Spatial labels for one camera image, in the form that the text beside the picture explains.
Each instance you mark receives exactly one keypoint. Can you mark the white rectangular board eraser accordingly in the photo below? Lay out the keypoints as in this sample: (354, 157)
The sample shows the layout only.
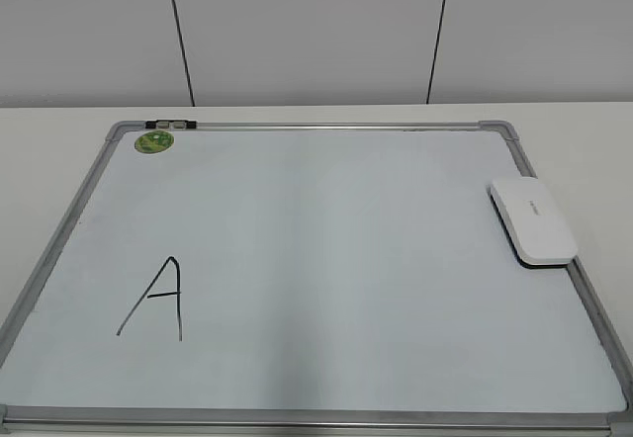
(538, 231)

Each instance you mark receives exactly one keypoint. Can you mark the round green sticker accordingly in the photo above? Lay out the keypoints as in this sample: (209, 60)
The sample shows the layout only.
(154, 142)

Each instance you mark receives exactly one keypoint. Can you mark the black and grey hanger clip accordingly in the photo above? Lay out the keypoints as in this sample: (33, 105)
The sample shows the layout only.
(170, 125)

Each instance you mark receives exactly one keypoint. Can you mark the white board with aluminium frame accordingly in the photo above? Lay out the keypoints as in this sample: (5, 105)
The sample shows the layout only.
(286, 279)

